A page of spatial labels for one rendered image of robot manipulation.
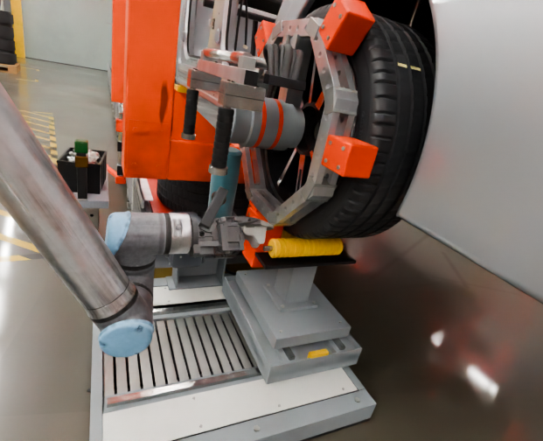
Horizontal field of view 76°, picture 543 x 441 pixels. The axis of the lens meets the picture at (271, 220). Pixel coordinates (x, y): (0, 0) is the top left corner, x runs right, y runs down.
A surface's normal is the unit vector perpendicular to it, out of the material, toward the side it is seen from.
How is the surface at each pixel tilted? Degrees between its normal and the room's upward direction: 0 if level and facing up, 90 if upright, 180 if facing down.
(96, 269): 76
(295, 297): 90
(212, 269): 90
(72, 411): 0
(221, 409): 0
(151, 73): 90
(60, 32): 90
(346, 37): 125
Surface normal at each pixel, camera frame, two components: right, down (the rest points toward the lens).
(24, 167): 0.76, 0.15
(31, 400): 0.19, -0.90
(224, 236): 0.42, -0.33
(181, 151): 0.40, 0.43
